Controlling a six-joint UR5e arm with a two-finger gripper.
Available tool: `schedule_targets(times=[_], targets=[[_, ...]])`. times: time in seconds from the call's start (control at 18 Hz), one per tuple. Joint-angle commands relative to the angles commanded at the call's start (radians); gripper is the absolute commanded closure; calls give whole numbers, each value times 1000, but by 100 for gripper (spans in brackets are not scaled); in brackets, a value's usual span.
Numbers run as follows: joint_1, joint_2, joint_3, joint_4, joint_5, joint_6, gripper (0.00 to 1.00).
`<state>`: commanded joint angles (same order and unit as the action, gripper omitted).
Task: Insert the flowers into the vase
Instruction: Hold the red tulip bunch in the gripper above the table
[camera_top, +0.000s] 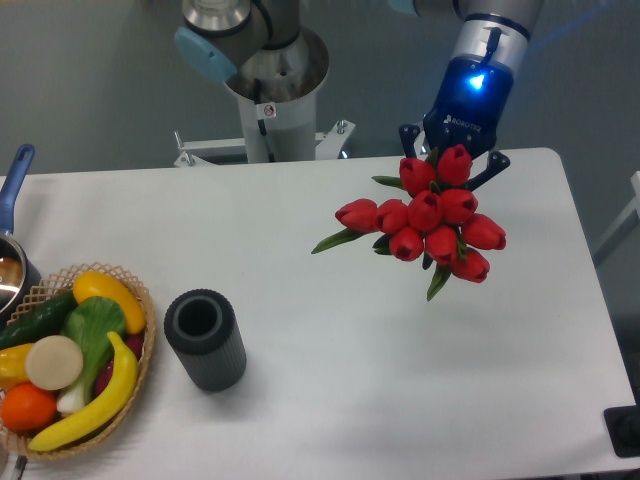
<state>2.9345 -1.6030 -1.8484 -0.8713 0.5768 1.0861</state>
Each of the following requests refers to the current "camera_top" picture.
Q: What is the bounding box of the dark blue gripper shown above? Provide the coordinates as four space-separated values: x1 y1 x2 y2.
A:
398 29 528 191

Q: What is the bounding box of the red tulip bouquet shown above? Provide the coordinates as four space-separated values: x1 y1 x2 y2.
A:
312 144 507 300

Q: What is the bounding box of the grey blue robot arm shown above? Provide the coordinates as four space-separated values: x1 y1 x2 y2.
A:
174 1 542 188

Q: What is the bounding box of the dark grey ribbed vase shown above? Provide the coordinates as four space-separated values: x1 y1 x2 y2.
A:
164 289 247 392

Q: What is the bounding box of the black device at edge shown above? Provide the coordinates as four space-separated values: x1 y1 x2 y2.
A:
603 405 639 458

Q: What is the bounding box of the purple red vegetable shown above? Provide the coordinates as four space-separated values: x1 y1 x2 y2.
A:
94 333 144 397

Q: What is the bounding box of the yellow squash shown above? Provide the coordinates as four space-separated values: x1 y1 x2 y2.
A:
72 271 146 335

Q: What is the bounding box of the green bok choy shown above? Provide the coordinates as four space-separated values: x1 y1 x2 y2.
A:
57 297 126 416

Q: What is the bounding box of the yellow banana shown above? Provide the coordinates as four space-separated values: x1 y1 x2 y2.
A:
28 331 138 452

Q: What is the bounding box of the green cucumber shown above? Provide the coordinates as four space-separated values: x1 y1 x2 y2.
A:
1 290 77 350

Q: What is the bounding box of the beige round slice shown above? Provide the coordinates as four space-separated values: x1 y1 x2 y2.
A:
25 335 84 391

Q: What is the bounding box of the yellow bell pepper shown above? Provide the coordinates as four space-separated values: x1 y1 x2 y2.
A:
0 343 33 391

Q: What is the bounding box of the orange fruit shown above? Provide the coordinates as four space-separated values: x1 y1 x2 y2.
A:
1 383 57 432

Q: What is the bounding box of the woven wicker basket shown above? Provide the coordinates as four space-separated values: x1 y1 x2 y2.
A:
1 262 156 461

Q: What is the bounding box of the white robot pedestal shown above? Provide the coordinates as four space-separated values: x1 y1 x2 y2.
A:
175 27 356 163

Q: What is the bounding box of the white frame at right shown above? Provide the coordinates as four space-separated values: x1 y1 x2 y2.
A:
592 171 639 268

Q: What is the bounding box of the blue handled saucepan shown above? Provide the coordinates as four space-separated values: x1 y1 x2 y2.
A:
1 144 41 329

